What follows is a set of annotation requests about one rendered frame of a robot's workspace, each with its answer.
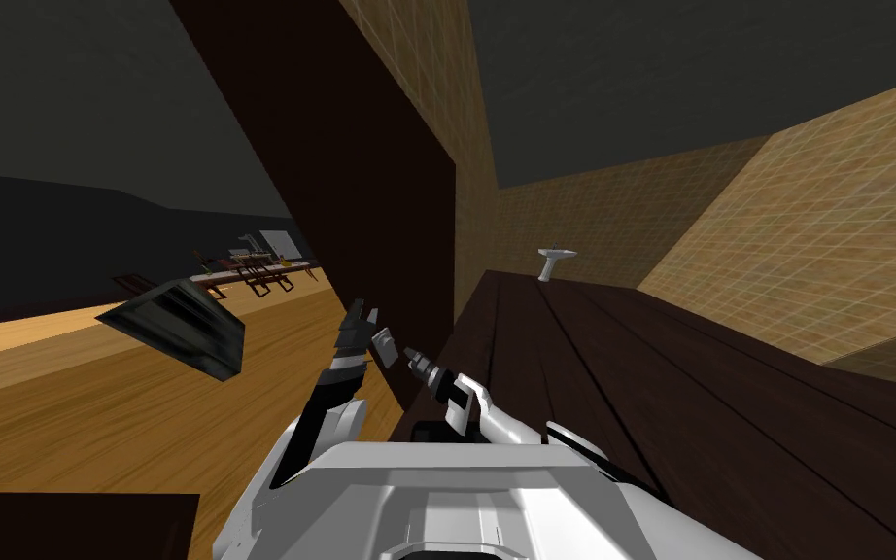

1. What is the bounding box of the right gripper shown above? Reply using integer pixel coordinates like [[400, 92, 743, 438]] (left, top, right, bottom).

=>
[[404, 347, 445, 390]]

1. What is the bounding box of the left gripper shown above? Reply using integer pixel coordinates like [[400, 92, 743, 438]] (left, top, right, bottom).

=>
[[334, 298, 380, 358]]

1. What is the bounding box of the dining table with chairs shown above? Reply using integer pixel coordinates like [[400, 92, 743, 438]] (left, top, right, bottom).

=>
[[187, 229, 319, 301]]

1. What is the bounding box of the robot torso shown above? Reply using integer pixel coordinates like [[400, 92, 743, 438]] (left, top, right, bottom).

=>
[[213, 419, 765, 560]]

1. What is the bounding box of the dark brown door leaf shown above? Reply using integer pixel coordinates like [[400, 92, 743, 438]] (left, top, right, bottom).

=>
[[169, 0, 458, 411]]

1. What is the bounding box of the black box-shaped furniture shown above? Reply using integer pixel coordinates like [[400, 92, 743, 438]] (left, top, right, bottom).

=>
[[94, 277, 247, 383]]

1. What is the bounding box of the dark brown cabinet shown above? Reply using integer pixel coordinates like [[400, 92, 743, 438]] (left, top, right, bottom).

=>
[[0, 489, 201, 560]]

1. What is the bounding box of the grey door handle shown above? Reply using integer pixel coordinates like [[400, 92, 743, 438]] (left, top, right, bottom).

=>
[[369, 326, 402, 370]]

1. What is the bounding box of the white pedestal sink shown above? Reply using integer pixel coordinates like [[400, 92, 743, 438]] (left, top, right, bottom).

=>
[[536, 246, 579, 284]]

